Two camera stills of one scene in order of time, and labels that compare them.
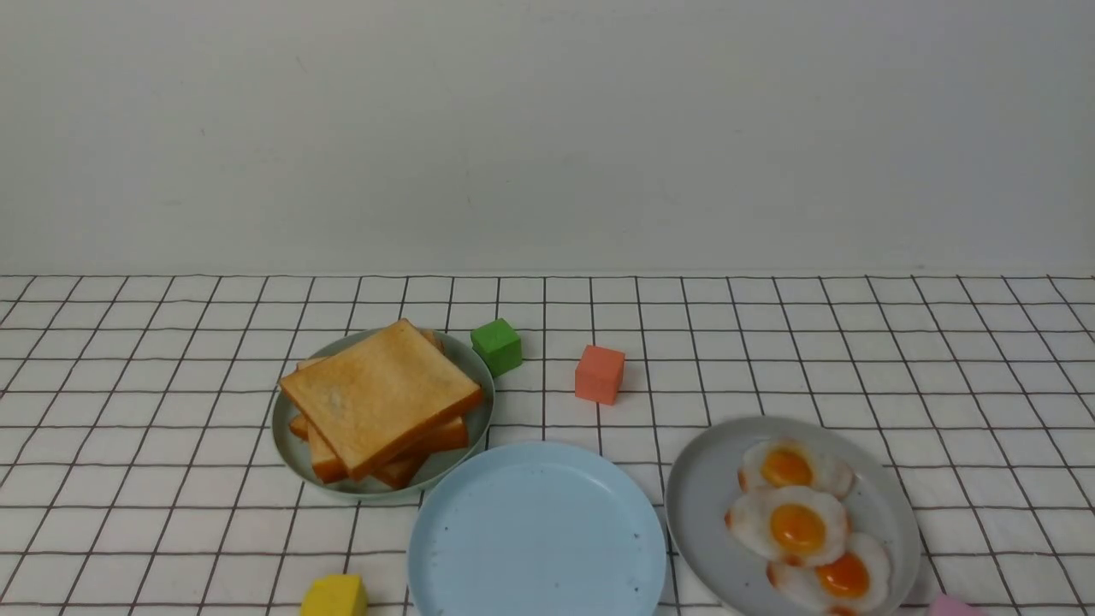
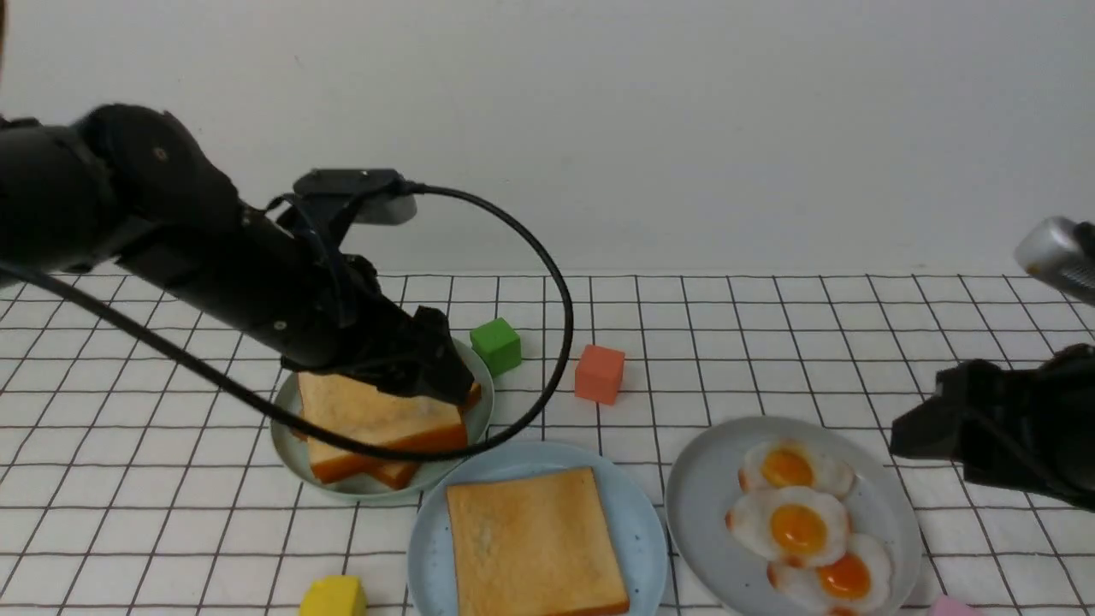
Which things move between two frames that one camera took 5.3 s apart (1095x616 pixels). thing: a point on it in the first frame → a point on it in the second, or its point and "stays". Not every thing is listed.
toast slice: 453,434 → 326,444
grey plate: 722,579 stays
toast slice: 373,400 → 537,545
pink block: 948,606 stays
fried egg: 784,463 stays
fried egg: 796,525 stays
